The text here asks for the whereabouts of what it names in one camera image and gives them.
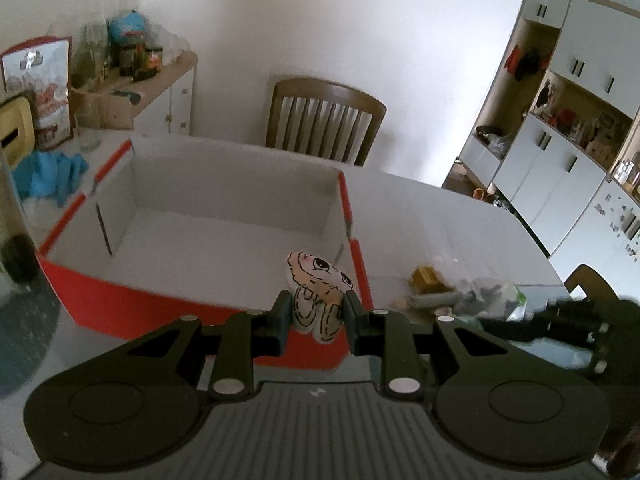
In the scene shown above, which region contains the brown wooden chair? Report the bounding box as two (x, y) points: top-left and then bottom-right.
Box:
(265, 77), (387, 167)

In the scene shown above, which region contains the white wall cupboard unit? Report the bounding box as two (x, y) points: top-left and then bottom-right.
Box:
(444, 0), (639, 297)

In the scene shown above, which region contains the white sideboard cabinet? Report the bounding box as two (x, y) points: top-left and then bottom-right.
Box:
(70, 51), (198, 136)

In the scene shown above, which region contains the yellow small carton box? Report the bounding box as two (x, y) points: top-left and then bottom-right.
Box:
(410, 266), (446, 295)

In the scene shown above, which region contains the grey oval case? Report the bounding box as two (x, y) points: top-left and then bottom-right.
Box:
(408, 292), (461, 310)

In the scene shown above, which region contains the blue cloth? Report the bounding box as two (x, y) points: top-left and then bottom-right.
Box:
(12, 152), (89, 207)

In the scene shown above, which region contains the yellow tissue box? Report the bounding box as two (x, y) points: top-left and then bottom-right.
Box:
(0, 96), (35, 167)

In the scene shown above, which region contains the red white snack bag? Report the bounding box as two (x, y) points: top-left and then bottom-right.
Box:
(1, 36), (73, 152)

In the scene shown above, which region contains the red and white cardboard box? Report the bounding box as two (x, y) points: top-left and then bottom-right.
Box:
(38, 136), (372, 339)

